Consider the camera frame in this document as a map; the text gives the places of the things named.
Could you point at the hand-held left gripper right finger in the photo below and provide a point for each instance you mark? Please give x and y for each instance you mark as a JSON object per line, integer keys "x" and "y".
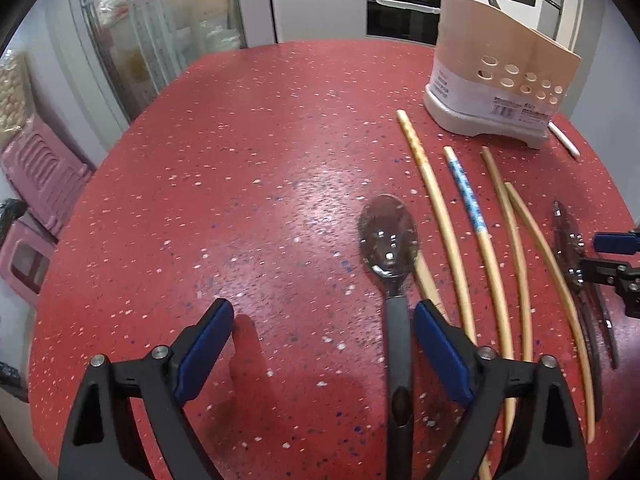
{"x": 442, "y": 355}

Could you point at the yellow patterned wooden chopstick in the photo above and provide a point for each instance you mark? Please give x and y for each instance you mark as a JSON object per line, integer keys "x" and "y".
{"x": 435, "y": 195}

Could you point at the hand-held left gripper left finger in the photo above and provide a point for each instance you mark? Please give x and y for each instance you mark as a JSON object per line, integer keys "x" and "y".
{"x": 205, "y": 350}

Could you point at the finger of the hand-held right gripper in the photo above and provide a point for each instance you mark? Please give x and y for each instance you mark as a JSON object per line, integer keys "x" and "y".
{"x": 617, "y": 243}
{"x": 607, "y": 272}

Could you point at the blue patterned wooden chopstick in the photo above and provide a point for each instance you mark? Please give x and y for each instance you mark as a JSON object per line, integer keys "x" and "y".
{"x": 467, "y": 195}

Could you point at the white kitchen counter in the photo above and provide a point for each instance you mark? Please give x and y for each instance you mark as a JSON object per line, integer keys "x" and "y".
{"x": 320, "y": 10}

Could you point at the beige textured bag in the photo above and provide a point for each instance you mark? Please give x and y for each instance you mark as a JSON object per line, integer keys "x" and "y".
{"x": 12, "y": 90}

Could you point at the black built-in oven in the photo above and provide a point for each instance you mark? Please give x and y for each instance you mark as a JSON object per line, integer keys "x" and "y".
{"x": 400, "y": 15}

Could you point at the pink plastic stool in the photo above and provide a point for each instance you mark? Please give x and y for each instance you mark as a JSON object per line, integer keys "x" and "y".
{"x": 25, "y": 260}
{"x": 45, "y": 175}

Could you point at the beige utensil holder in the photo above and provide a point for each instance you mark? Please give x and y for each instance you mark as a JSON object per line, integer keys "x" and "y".
{"x": 480, "y": 35}

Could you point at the glass door cabinet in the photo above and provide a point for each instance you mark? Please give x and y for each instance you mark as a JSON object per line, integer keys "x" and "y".
{"x": 150, "y": 35}

